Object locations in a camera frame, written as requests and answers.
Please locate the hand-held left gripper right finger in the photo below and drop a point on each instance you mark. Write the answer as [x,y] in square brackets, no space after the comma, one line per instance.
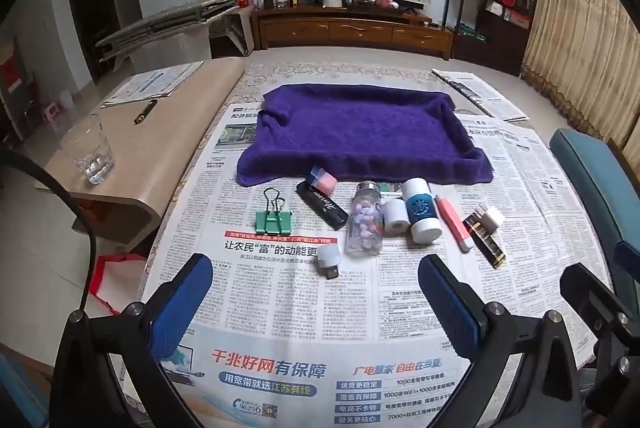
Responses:
[452,308]

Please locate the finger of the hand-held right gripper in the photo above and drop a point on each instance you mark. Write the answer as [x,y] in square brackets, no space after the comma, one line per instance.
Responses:
[612,383]
[587,290]

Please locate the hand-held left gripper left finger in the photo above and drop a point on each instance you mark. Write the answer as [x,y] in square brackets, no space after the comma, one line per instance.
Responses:
[180,308]

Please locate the black and gold box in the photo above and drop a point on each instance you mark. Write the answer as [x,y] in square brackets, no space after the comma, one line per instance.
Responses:
[489,248]

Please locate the pink and white pen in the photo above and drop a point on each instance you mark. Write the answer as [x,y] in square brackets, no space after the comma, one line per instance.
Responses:
[452,223]

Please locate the white charger plug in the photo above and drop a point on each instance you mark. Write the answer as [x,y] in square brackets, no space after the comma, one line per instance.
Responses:
[492,218]

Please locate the white and blue balm tube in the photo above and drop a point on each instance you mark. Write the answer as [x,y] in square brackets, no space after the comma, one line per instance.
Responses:
[422,208]

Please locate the green binder clip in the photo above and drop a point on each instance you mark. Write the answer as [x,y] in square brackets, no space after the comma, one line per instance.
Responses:
[273,223]

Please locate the black rectangular box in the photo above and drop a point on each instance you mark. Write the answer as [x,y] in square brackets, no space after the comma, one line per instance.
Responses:
[322,205]

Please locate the pink and blue capsule case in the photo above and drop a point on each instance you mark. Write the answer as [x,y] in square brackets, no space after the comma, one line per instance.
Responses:
[322,180]

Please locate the large spread newspaper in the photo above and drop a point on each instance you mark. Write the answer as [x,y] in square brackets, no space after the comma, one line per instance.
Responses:
[280,348]

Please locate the small white roll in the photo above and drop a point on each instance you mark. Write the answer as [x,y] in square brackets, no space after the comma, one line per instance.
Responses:
[395,215]

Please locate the newspaper sheet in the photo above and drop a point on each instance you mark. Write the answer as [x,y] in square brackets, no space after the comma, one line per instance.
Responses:
[530,188]

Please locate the teal chair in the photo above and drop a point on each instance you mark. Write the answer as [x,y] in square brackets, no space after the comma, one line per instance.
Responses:
[595,173]

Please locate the glass bottle with pills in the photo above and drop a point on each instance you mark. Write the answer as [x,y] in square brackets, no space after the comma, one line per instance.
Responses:
[364,223]

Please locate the beige bench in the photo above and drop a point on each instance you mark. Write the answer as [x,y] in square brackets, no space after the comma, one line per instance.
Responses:
[175,142]

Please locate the clear drinking glass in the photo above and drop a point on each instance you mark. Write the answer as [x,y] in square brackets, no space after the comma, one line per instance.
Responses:
[90,147]

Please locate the purple towel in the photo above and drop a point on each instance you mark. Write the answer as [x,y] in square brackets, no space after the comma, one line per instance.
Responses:
[360,132]

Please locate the dark pen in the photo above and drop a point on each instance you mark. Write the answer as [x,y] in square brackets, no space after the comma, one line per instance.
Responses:
[145,111]

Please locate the folded newspaper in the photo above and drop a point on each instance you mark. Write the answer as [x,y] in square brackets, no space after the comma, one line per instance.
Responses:
[480,92]

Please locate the printed paper sheet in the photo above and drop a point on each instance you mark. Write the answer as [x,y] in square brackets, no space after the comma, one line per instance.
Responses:
[150,82]

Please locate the beige curtain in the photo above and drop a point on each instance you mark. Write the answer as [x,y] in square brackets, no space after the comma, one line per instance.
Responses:
[580,47]

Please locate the floral tablecloth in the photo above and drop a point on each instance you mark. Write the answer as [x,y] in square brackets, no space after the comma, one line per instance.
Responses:
[350,72]

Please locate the stack of folded tables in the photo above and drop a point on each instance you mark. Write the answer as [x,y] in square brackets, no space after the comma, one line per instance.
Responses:
[165,20]

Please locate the wooden tv cabinet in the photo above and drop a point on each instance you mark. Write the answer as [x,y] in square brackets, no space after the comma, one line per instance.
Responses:
[350,30]

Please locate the dark door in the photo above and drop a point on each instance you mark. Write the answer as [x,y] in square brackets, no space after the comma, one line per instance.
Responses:
[90,17]

